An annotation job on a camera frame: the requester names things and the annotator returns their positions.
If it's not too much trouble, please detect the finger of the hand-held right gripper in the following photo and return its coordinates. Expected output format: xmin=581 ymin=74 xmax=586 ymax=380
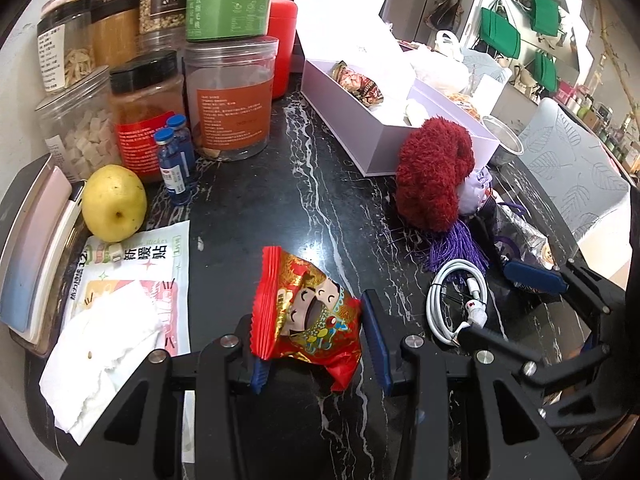
xmin=502 ymin=257 xmax=626 ymax=321
xmin=457 ymin=325 xmax=608 ymax=396

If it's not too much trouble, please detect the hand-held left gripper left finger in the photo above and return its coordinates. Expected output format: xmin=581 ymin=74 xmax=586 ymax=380
xmin=60 ymin=312 xmax=273 ymax=480

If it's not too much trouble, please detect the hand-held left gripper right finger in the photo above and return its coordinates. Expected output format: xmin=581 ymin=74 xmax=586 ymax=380
xmin=360 ymin=289 xmax=583 ymax=480

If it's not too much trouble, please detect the crinkled silvery plastic packet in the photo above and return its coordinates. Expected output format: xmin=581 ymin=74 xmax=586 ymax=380
xmin=495 ymin=205 xmax=558 ymax=268

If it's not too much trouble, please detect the white charging cable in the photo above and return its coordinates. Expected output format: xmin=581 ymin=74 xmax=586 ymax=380
xmin=426 ymin=259 xmax=488 ymax=346

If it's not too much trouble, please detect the red candy packet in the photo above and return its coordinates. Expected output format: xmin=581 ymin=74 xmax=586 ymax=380
xmin=248 ymin=246 xmax=362 ymax=393

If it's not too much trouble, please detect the purple satin tassel pouch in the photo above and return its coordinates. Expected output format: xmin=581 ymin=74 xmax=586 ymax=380
xmin=427 ymin=167 xmax=528 ymax=273

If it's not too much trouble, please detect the red fluffy plush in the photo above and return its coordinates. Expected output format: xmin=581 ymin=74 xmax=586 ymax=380
xmin=395 ymin=116 xmax=476 ymax=233

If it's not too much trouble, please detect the white gift box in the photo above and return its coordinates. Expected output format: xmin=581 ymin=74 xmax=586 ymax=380
xmin=295 ymin=0 xmax=501 ymax=177

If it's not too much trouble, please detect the gold snack packet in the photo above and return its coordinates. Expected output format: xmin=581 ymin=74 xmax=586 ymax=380
xmin=330 ymin=60 xmax=385 ymax=107

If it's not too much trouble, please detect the grey leaf-pattern chair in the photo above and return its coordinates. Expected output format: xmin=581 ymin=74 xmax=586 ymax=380
xmin=517 ymin=96 xmax=633 ymax=243
xmin=462 ymin=47 xmax=513 ymax=86

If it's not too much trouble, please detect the steel bowl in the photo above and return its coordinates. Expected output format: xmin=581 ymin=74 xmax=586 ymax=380
xmin=480 ymin=114 xmax=526 ymax=166

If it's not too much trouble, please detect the white heat patch packet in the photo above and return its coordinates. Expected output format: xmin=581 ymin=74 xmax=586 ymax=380
xmin=62 ymin=220 xmax=197 ymax=463

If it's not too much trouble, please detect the white tissue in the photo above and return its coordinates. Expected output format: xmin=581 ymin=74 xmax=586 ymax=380
xmin=39 ymin=280 xmax=173 ymax=446

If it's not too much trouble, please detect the row of shelf bottles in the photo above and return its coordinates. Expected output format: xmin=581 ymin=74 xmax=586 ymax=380
xmin=557 ymin=80 xmax=640 ymax=176

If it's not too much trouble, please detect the white paper roll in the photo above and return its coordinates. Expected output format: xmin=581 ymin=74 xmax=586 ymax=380
xmin=470 ymin=74 xmax=506 ymax=121

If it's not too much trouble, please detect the waffle packet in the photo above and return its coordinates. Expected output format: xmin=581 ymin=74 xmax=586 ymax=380
xmin=447 ymin=91 xmax=483 ymax=121

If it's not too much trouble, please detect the green tote bag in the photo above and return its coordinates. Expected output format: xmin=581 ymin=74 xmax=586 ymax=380
xmin=480 ymin=0 xmax=521 ymax=58
xmin=534 ymin=50 xmax=558 ymax=93
xmin=529 ymin=0 xmax=563 ymax=36

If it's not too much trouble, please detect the yellow pear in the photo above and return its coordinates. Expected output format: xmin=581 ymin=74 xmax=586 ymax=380
xmin=81 ymin=164 xmax=147 ymax=243

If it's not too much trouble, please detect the plastic bag of food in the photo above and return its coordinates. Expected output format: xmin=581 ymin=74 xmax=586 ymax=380
xmin=407 ymin=45 xmax=473 ymax=93

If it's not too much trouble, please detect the white power bank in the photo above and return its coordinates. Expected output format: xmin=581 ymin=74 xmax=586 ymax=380
xmin=30 ymin=185 xmax=88 ymax=346

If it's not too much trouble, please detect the white water bottle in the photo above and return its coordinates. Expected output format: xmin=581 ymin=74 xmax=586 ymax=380
xmin=434 ymin=30 xmax=463 ymax=58

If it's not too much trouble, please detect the large jar orange label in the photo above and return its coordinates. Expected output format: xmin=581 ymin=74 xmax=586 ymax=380
xmin=182 ymin=36 xmax=279 ymax=162

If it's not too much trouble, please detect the dark handbag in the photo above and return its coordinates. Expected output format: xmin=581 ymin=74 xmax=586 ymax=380
xmin=425 ymin=0 xmax=466 ymax=31

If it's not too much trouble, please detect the spice jar black lid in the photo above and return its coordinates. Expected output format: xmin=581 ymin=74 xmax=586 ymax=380
xmin=109 ymin=51 xmax=188 ymax=183

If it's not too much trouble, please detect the jar of white cubes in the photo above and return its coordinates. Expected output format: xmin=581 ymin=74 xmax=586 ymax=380
xmin=36 ymin=66 xmax=123 ymax=181

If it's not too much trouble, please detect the red canister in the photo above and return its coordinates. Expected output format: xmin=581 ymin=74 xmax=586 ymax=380
xmin=269 ymin=0 xmax=299 ymax=101

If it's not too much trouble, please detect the green label jar black lid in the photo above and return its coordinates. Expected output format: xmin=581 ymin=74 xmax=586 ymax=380
xmin=185 ymin=0 xmax=275 ymax=43

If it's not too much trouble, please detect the jar of yellow powder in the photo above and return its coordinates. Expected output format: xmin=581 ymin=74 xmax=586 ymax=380
xmin=90 ymin=2 xmax=141 ymax=68

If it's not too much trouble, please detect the grain jar dark label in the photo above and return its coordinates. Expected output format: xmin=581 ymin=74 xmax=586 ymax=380
xmin=137 ymin=0 xmax=188 ymax=48

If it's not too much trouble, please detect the jar of pale slices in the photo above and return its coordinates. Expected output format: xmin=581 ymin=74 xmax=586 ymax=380
xmin=37 ymin=0 xmax=98 ymax=93

